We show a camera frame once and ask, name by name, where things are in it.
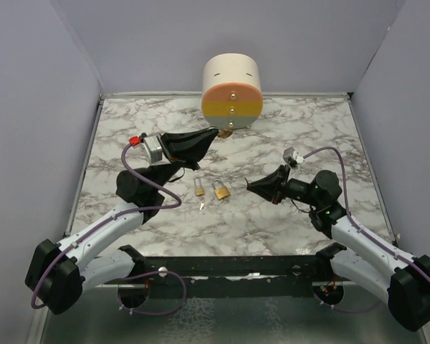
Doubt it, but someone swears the medium brass padlock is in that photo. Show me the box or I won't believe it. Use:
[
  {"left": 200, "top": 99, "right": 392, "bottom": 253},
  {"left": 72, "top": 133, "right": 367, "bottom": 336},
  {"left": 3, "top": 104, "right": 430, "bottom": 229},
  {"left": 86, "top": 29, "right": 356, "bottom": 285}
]
[{"left": 211, "top": 178, "right": 231, "bottom": 201}]

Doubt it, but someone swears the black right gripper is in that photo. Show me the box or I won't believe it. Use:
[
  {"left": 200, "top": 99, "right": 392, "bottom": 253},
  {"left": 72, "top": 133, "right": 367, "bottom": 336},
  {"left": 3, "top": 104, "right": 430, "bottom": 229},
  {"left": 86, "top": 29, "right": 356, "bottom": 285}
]
[{"left": 248, "top": 164, "right": 321, "bottom": 207}]

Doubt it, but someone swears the small brass padlock long shackle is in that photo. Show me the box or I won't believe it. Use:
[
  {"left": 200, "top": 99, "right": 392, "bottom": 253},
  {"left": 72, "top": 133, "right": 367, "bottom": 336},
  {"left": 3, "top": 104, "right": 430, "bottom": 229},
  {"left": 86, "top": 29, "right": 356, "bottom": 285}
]
[{"left": 193, "top": 177, "right": 205, "bottom": 197}]

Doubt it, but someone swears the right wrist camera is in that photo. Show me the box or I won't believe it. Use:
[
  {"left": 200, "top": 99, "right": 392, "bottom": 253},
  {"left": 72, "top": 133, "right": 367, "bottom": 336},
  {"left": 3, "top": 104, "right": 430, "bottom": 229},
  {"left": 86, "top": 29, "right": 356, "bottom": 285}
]
[{"left": 282, "top": 147, "right": 304, "bottom": 169}]

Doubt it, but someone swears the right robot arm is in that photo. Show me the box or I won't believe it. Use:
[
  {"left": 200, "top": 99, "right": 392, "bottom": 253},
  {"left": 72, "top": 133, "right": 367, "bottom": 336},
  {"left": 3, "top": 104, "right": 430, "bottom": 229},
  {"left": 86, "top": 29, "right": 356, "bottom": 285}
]
[{"left": 247, "top": 165, "right": 430, "bottom": 331}]

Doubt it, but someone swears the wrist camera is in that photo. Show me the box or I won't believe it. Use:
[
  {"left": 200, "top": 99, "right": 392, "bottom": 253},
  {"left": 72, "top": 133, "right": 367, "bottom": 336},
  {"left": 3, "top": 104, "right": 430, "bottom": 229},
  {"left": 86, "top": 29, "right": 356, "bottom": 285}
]
[
  {"left": 128, "top": 133, "right": 168, "bottom": 166},
  {"left": 282, "top": 147, "right": 304, "bottom": 169}
]

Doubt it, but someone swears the round three-drawer storage box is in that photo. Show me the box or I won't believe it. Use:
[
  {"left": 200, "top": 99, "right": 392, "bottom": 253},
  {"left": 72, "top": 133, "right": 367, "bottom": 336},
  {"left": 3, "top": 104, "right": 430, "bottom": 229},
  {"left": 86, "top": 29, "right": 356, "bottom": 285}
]
[{"left": 201, "top": 53, "right": 263, "bottom": 130}]

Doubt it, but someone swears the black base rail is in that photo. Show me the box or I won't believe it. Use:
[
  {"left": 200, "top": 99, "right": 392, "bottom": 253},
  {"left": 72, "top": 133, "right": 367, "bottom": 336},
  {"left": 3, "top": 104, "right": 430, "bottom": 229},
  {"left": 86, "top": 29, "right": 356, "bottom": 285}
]
[{"left": 100, "top": 242, "right": 359, "bottom": 299}]

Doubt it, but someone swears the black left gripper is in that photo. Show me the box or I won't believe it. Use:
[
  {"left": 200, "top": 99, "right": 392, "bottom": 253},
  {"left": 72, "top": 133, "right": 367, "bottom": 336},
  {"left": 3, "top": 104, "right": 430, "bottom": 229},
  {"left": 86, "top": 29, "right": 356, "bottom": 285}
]
[{"left": 150, "top": 126, "right": 219, "bottom": 194}]

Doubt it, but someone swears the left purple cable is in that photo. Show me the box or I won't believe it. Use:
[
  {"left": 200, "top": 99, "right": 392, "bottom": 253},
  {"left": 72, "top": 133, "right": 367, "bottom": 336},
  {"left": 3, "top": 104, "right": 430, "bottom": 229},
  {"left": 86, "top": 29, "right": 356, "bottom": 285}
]
[{"left": 30, "top": 141, "right": 182, "bottom": 310}]

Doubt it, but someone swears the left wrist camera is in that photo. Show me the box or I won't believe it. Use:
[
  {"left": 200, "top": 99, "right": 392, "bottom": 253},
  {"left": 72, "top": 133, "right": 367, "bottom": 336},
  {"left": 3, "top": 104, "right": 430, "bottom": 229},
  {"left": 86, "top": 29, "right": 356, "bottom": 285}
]
[{"left": 128, "top": 133, "right": 168, "bottom": 166}]

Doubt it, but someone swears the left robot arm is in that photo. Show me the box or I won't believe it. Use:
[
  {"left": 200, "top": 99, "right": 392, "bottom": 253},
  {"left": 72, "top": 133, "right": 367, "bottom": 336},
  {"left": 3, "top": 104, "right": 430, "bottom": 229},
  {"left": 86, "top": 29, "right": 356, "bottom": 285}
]
[{"left": 24, "top": 127, "right": 219, "bottom": 315}]

